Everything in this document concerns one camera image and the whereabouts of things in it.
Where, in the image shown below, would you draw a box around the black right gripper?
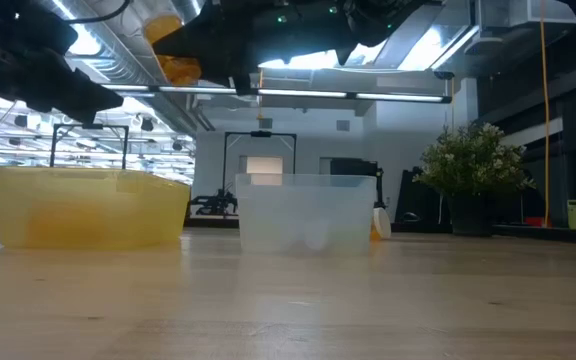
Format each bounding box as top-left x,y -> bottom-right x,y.
151,0 -> 360,97

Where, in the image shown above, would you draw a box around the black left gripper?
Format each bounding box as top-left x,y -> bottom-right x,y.
0,0 -> 125,125

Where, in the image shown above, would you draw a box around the yellow translucent plastic bin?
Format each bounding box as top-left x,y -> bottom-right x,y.
0,166 -> 192,251

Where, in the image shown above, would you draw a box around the clear plastic bin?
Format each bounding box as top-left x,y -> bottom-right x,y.
235,173 -> 378,256

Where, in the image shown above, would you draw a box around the long ceiling light bar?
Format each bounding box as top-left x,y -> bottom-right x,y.
101,83 -> 453,105

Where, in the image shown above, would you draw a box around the black box on stand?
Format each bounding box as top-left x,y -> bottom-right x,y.
329,157 -> 385,209

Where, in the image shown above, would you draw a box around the black bulky background object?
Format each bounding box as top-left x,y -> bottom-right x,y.
396,168 -> 452,234

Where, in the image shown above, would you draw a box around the green plant white flowers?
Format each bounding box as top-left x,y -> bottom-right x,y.
411,122 -> 538,197

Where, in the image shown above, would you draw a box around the black metal frame stand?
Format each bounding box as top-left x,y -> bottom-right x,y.
49,122 -> 130,170
221,130 -> 298,212

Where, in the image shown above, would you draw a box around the silver corrugated ceiling duct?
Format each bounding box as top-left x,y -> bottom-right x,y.
172,0 -> 207,21

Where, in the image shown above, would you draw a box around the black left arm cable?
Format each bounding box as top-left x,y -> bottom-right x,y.
62,0 -> 134,26

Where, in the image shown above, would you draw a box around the bright wall window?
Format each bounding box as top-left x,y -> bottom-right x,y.
245,155 -> 285,175

